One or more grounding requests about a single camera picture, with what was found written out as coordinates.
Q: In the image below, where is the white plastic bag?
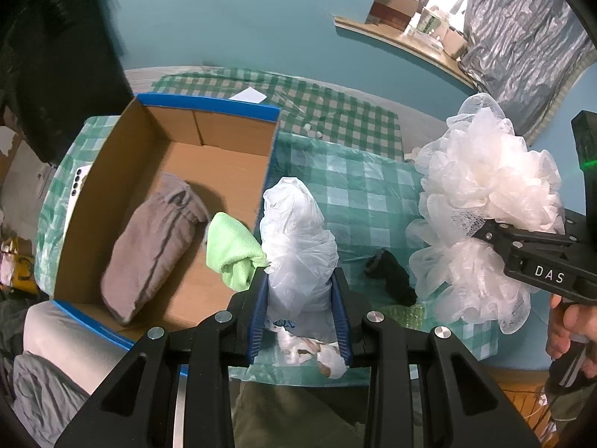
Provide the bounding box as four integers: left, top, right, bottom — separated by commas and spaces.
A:
260, 177, 347, 379

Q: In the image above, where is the black sock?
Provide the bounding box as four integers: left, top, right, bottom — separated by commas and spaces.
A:
364, 249, 418, 308

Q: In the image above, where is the white mesh bath pouf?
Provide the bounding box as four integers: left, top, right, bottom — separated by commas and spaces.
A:
406, 93, 564, 335

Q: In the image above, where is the green glitter scrub cloth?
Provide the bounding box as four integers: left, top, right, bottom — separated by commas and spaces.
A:
378, 304, 426, 331

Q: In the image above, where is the person's right hand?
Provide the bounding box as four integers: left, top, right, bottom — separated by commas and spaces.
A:
546, 294, 596, 360

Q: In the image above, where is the light green microfiber cloth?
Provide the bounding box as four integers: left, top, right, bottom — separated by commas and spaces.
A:
206, 211, 268, 292

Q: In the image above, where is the grey brown cushion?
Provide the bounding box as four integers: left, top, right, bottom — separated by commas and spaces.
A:
100, 173, 210, 326

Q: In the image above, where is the teal checkered plastic tablecloth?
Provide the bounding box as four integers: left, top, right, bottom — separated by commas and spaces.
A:
34, 114, 500, 383

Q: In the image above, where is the blue-edged cardboard box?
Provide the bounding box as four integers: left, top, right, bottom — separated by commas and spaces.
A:
54, 93, 279, 339

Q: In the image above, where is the dark green checkered cloth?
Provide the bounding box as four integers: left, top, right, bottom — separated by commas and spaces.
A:
151, 68, 404, 162

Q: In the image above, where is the white paper card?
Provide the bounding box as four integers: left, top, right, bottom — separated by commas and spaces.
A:
230, 87, 267, 104

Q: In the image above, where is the silver crinkled curtain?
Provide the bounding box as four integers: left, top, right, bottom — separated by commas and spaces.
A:
459, 0, 596, 144

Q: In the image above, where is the wooden window sill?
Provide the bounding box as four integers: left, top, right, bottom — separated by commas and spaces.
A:
334, 17, 476, 89

